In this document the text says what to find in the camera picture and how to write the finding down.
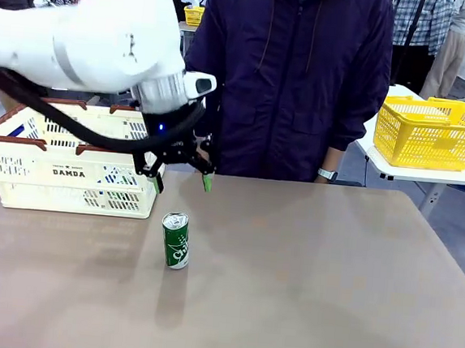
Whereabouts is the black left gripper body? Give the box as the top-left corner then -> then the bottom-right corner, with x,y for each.
134,93 -> 208,169

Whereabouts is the green Chilsung drink can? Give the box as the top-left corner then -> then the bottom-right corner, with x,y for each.
157,209 -> 194,272

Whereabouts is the person's left forearm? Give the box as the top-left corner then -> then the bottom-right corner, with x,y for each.
322,145 -> 344,173

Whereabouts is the cream basket brown rim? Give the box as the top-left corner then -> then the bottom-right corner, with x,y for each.
0,93 -> 171,222

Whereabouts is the small yellow basket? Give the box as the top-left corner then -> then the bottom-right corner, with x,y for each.
182,4 -> 207,28

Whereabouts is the large yellow plastic basket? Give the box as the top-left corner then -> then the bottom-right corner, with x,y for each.
370,92 -> 465,174

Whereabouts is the person's right hand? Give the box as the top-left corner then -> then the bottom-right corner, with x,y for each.
193,147 -> 212,166

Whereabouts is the grey background table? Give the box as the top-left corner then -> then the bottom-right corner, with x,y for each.
176,20 -> 201,58

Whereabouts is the grey wrist smartwatch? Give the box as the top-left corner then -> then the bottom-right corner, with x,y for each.
316,167 -> 339,183

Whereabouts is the person in navy jacket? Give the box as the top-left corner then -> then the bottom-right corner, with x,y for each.
173,0 -> 398,190

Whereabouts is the white side table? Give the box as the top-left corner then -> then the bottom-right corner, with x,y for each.
349,80 -> 465,225

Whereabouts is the bystander in plaid shirt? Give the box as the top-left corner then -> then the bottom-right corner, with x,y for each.
386,0 -> 457,92

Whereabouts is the bystander in khaki trousers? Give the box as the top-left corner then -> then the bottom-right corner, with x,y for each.
420,0 -> 465,102

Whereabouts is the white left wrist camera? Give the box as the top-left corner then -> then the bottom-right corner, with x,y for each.
182,71 -> 219,101

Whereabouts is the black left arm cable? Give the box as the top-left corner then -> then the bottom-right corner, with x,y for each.
0,65 -> 209,161

